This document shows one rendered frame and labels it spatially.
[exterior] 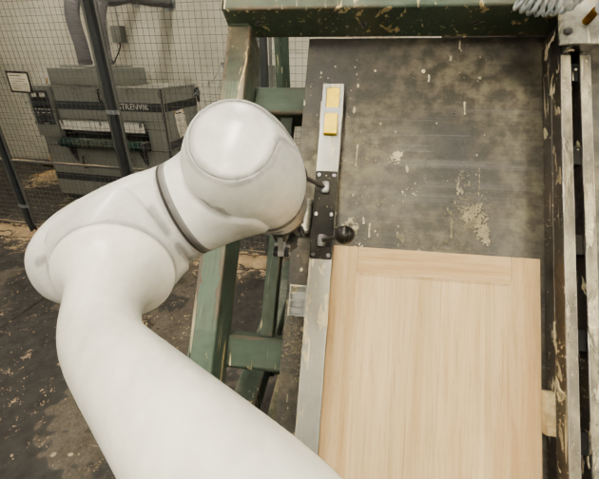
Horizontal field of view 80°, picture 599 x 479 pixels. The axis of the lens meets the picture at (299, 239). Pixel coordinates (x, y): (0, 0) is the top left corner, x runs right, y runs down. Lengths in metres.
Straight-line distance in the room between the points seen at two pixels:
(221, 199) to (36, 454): 2.19
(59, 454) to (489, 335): 2.05
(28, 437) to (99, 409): 2.30
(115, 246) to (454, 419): 0.74
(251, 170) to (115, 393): 0.17
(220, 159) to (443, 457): 0.76
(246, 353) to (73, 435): 1.61
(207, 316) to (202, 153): 0.58
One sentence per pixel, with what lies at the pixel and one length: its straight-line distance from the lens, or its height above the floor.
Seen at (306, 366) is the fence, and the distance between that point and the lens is 0.80.
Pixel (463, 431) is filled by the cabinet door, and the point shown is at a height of 1.05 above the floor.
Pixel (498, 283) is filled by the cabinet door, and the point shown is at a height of 1.30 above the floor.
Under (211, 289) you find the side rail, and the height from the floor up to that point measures 1.27.
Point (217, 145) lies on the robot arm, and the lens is 0.29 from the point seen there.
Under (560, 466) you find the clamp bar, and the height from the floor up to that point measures 1.05.
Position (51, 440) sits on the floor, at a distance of 2.43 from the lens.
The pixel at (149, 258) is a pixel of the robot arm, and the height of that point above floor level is 1.58.
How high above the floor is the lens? 1.73
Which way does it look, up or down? 27 degrees down
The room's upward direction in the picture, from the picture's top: straight up
